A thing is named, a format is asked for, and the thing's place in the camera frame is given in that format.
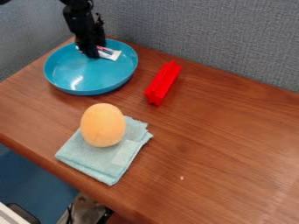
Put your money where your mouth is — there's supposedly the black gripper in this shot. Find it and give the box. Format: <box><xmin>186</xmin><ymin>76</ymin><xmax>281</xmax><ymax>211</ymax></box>
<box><xmin>63</xmin><ymin>6</ymin><xmax>107</xmax><ymax>59</ymax></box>

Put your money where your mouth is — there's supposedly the white toothpaste tube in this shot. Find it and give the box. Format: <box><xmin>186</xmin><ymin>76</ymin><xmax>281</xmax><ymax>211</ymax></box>
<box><xmin>75</xmin><ymin>44</ymin><xmax>123</xmax><ymax>62</ymax></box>

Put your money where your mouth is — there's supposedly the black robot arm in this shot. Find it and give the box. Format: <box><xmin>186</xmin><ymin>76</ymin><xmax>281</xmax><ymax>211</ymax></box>
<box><xmin>60</xmin><ymin>0</ymin><xmax>107</xmax><ymax>59</ymax></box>

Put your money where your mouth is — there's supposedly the blue plate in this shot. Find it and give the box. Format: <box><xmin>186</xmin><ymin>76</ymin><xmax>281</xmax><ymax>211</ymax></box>
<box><xmin>43</xmin><ymin>38</ymin><xmax>138</xmax><ymax>95</ymax></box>

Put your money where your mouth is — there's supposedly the red plastic block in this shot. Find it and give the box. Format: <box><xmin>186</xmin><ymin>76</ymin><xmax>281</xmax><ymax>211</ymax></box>
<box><xmin>144</xmin><ymin>60</ymin><xmax>183</xmax><ymax>106</ymax></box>

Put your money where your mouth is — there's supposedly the orange egg-shaped ball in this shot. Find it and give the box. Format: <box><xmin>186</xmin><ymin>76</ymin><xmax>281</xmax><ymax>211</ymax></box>
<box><xmin>79</xmin><ymin>103</ymin><xmax>127</xmax><ymax>147</ymax></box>

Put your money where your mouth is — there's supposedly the light blue folded cloth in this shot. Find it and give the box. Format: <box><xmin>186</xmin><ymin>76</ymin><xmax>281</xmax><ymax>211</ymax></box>
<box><xmin>55</xmin><ymin>116</ymin><xmax>154</xmax><ymax>186</ymax></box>

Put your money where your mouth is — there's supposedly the metal table leg bracket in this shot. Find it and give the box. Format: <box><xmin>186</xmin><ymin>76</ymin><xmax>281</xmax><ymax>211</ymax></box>
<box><xmin>56</xmin><ymin>192</ymin><xmax>114</xmax><ymax>224</ymax></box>

